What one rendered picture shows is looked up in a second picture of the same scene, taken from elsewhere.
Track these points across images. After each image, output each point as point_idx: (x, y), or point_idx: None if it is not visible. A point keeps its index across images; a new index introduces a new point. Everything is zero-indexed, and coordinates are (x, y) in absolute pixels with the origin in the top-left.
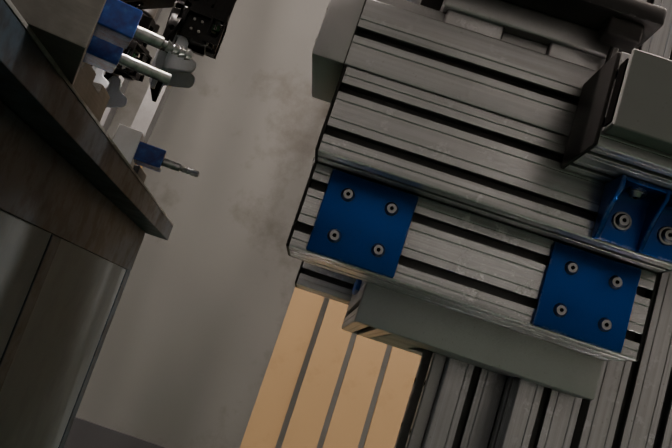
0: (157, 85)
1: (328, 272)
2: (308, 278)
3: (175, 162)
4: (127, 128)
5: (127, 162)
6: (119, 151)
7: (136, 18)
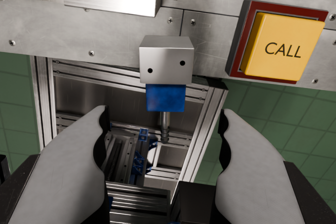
0: (222, 129)
1: (174, 206)
2: (177, 190)
3: (162, 120)
4: (139, 60)
5: (109, 64)
6: (52, 57)
7: None
